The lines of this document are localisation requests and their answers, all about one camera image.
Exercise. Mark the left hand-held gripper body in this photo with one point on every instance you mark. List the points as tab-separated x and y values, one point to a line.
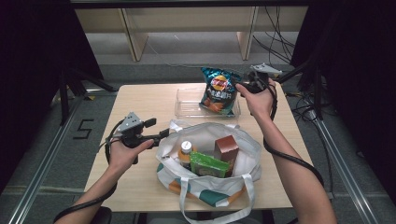
130	133

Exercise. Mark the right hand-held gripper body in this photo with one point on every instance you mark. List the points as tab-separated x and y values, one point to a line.
260	81

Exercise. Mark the blue chips bag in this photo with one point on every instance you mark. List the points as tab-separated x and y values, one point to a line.
219	90

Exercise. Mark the orange drink bottle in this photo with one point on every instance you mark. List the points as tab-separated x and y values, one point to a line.
186	152

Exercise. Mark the clear plastic tray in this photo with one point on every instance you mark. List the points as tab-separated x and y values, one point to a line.
186	105

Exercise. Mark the green snack packet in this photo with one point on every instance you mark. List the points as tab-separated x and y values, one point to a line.
208	166

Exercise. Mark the brown carton box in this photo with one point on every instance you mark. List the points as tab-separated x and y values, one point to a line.
227	149

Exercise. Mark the white tote bag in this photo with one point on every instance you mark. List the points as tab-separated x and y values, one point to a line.
208	193

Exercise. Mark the person's left hand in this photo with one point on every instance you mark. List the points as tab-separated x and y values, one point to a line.
124	155

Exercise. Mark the person's right hand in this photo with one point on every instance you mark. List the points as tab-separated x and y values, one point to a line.
260	104

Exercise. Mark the black metal stand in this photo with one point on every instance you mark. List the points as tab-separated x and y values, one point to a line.
63	99
317	93

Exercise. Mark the beige wooden bench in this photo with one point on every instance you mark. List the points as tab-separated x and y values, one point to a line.
193	18

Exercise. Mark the black chair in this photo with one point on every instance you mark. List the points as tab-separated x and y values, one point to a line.
102	216

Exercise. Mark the black curtain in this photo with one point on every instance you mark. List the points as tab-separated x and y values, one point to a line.
31	77
361	77

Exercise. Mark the aluminium floor rail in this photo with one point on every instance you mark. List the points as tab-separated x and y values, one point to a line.
351	186
40	174

